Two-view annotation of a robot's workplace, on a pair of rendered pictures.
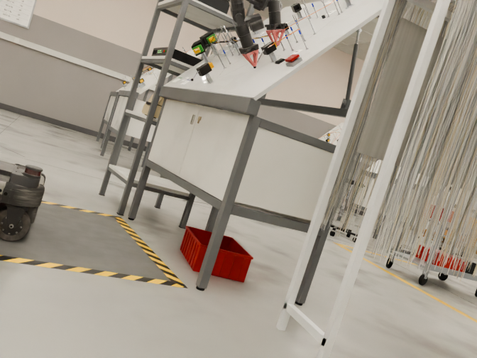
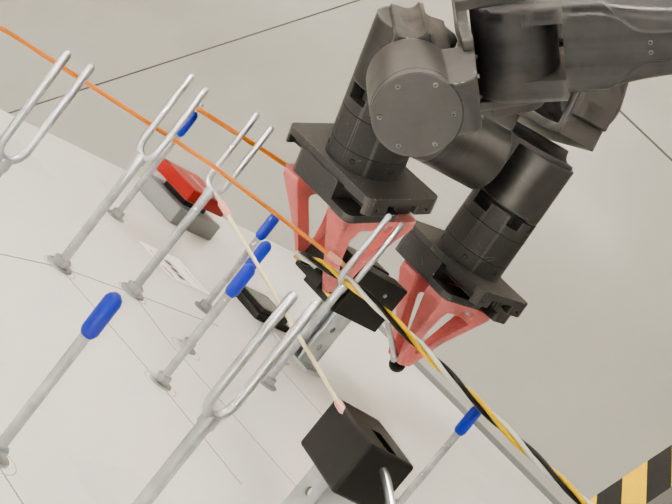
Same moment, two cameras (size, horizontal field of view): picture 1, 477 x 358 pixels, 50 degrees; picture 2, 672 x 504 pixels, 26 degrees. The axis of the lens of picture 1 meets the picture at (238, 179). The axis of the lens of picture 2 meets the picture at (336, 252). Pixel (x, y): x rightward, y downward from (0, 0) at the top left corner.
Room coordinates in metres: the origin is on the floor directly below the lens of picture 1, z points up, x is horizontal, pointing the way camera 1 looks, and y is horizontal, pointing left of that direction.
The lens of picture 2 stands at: (3.21, -0.05, 1.94)
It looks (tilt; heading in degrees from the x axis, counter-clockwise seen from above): 46 degrees down; 173
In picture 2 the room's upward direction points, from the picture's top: straight up
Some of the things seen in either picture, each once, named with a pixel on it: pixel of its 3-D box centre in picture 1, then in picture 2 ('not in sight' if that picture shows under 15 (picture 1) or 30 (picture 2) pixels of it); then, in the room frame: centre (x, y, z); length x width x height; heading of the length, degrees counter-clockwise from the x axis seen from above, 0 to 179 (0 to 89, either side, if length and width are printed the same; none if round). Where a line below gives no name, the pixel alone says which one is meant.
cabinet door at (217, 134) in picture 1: (211, 149); not in sight; (2.47, 0.17, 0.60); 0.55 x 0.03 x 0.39; 30
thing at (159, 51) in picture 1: (181, 60); not in sight; (3.52, 0.62, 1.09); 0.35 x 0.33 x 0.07; 30
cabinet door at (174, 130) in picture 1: (173, 135); not in sight; (2.94, 0.44, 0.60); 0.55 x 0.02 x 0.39; 30
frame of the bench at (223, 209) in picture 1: (226, 190); not in sight; (2.85, 0.05, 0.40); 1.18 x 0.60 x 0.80; 30
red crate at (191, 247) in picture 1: (214, 253); not in sight; (2.69, 0.00, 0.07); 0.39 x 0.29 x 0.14; 18
